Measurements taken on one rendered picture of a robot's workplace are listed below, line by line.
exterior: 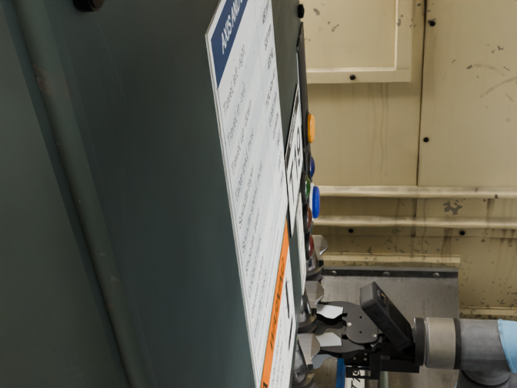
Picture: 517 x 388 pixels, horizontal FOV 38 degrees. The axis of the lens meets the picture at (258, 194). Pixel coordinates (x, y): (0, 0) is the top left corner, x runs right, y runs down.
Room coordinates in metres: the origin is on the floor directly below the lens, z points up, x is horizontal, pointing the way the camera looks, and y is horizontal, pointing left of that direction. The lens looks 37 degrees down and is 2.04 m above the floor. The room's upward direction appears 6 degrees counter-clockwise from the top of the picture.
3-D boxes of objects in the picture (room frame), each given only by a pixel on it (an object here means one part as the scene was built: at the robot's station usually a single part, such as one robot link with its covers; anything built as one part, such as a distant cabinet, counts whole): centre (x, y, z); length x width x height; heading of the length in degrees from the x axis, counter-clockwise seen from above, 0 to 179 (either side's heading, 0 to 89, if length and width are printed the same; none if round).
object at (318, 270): (0.88, -0.06, 1.21); 0.06 x 0.06 x 0.03
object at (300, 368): (0.67, -0.02, 1.26); 0.04 x 0.04 x 0.07
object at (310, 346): (0.72, -0.03, 1.21); 0.07 x 0.05 x 0.01; 79
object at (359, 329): (0.75, -0.16, 1.16); 0.12 x 0.08 x 0.09; 79
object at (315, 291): (0.83, -0.05, 1.21); 0.07 x 0.05 x 0.01; 79
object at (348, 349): (0.73, -0.10, 1.19); 0.09 x 0.05 x 0.02; 92
